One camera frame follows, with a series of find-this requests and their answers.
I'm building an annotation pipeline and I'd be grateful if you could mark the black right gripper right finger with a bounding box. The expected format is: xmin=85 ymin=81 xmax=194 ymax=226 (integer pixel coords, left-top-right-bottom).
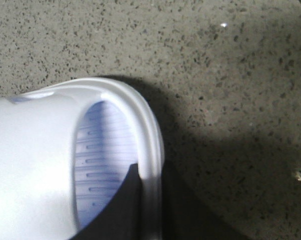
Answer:
xmin=161 ymin=161 xmax=248 ymax=240

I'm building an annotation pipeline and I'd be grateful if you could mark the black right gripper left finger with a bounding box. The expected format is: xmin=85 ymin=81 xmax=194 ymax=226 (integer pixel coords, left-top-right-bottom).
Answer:
xmin=73 ymin=164 xmax=142 ymax=240

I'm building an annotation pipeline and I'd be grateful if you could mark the light blue slipper inserted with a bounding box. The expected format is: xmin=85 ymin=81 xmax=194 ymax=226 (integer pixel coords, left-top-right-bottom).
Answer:
xmin=0 ymin=77 xmax=165 ymax=240

